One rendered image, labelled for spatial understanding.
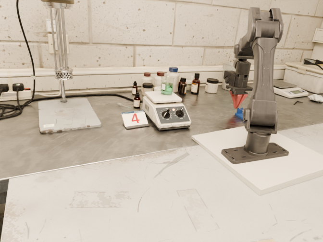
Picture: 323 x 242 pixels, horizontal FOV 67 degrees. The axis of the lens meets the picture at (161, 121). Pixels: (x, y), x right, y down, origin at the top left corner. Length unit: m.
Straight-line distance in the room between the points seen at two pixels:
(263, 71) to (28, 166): 0.69
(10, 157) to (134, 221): 0.40
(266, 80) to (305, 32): 1.41
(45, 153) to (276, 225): 0.60
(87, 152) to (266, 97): 0.53
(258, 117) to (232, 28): 1.00
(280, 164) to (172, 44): 0.92
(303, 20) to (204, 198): 1.71
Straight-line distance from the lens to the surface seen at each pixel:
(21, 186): 0.66
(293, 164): 0.80
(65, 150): 0.77
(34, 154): 0.77
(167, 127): 0.88
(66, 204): 0.58
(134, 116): 0.92
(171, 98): 0.96
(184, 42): 1.47
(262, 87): 0.76
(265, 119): 0.74
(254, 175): 0.69
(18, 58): 1.28
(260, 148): 0.76
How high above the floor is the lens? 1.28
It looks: 23 degrees down
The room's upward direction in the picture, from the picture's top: 5 degrees clockwise
